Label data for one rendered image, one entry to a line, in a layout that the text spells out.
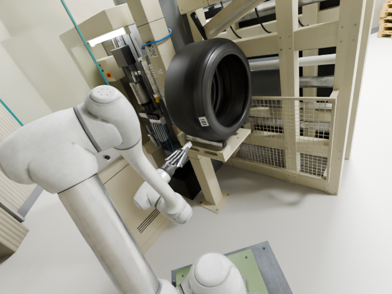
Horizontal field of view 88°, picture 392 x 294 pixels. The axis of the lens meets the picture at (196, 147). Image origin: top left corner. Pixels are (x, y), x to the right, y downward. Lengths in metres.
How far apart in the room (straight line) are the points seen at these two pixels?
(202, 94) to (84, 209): 0.74
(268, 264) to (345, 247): 0.93
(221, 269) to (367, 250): 1.40
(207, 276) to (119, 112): 0.51
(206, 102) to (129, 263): 0.78
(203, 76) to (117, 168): 0.94
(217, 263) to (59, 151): 0.53
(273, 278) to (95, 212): 0.79
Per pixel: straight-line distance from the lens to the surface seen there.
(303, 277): 1.79
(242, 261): 1.01
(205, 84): 1.07
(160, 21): 1.45
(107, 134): 0.56
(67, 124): 0.56
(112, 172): 1.62
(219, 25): 1.56
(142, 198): 1.03
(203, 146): 1.43
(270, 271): 1.09
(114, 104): 0.53
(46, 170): 0.56
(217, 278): 0.69
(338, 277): 1.82
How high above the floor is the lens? 1.65
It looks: 33 degrees down
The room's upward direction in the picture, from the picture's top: 20 degrees counter-clockwise
